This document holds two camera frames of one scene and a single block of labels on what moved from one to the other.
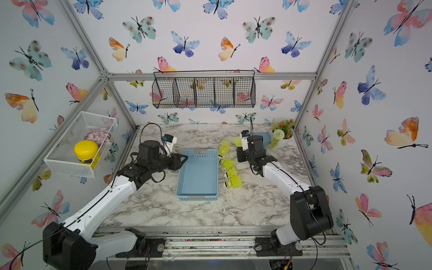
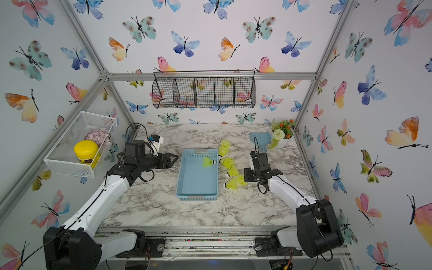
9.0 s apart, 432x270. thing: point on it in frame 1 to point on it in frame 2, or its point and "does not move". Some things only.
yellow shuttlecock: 238,141 to 207,162
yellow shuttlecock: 227,162 does not move
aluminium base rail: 238,242 does not move
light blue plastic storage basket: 198,178 does not move
